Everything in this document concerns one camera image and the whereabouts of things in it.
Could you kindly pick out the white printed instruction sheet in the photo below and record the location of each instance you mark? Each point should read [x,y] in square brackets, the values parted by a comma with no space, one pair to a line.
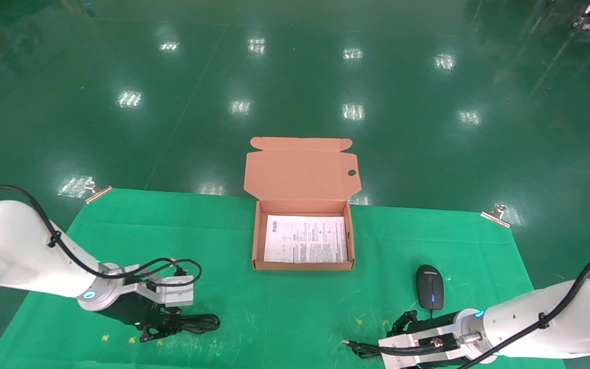
[305,238]

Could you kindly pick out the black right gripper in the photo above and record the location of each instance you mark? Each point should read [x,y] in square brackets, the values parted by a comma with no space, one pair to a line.
[438,324]

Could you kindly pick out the green table mat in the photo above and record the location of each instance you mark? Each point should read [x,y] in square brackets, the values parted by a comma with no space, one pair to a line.
[285,318]

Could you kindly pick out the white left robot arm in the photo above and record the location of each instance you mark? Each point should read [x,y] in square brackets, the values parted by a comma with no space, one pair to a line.
[13,246]

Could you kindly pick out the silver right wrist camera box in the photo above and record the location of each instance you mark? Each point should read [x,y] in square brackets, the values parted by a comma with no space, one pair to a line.
[413,356]

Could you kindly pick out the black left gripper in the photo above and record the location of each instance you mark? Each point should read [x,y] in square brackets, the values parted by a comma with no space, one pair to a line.
[131,310]

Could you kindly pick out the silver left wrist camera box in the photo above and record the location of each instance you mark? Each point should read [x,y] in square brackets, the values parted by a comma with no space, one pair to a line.
[172,292]

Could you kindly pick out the metal binder clip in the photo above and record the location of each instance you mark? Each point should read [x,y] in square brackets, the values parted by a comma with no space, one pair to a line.
[496,217]
[98,194]

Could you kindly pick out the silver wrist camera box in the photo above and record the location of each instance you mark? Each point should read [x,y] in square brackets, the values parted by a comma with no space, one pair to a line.
[413,356]
[172,292]

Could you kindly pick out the orange cardboard box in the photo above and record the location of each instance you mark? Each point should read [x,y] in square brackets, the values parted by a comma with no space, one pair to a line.
[300,174]

